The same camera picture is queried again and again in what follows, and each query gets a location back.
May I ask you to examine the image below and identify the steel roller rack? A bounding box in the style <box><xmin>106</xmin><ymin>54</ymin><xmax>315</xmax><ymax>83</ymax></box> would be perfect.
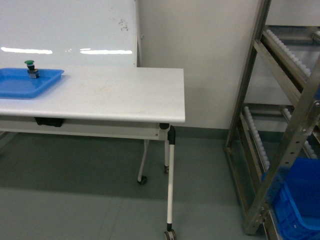
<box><xmin>225</xmin><ymin>0</ymin><xmax>320</xmax><ymax>240</ymax></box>

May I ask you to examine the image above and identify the green mushroom push button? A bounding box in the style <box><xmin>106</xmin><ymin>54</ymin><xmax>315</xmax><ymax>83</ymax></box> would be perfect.
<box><xmin>24</xmin><ymin>60</ymin><xmax>40</xmax><ymax>79</ymax></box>

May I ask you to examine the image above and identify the blue plastic tray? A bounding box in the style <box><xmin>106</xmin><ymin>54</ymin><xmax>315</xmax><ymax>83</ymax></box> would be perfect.
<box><xmin>0</xmin><ymin>68</ymin><xmax>64</xmax><ymax>99</ymax></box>

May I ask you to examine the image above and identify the blue crate on lower shelf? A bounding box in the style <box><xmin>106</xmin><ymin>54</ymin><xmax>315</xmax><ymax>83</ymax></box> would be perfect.
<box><xmin>272</xmin><ymin>157</ymin><xmax>320</xmax><ymax>240</ymax></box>

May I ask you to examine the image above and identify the white folding table frame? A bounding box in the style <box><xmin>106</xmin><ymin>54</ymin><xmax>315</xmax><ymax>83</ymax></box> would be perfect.
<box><xmin>0</xmin><ymin>116</ymin><xmax>177</xmax><ymax>240</ymax></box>

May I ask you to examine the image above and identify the whiteboard frame edge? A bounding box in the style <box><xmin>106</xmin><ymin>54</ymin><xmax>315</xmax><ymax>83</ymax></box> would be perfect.
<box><xmin>134</xmin><ymin>0</ymin><xmax>144</xmax><ymax>68</ymax></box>

